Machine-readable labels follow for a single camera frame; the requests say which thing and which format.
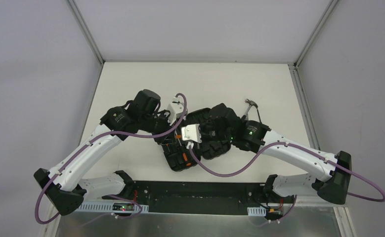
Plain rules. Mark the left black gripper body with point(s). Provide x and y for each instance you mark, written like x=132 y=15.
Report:
x=171 y=143

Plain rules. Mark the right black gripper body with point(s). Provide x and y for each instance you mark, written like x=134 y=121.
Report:
x=207 y=133

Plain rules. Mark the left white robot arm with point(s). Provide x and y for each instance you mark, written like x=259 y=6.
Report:
x=64 y=185

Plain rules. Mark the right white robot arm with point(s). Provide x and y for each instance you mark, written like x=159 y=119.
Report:
x=324 y=175

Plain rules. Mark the flat screwdriver in case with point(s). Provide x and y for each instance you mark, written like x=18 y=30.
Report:
x=182 y=149

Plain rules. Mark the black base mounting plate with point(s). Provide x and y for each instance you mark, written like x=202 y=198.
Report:
x=199 y=197

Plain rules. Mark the hammer with black handle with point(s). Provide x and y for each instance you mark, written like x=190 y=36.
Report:
x=251 y=104

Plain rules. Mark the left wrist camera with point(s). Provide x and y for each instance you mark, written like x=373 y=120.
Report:
x=175 y=109

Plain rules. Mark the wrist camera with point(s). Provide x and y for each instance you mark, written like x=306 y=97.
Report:
x=175 y=109
x=191 y=132

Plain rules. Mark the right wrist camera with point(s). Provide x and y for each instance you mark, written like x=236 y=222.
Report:
x=191 y=132

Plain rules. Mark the right white cable duct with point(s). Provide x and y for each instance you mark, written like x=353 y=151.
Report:
x=256 y=211

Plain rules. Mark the white cable duct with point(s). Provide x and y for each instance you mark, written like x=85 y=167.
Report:
x=111 y=207
x=256 y=211

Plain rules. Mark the left white cable duct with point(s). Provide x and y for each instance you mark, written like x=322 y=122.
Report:
x=111 y=207

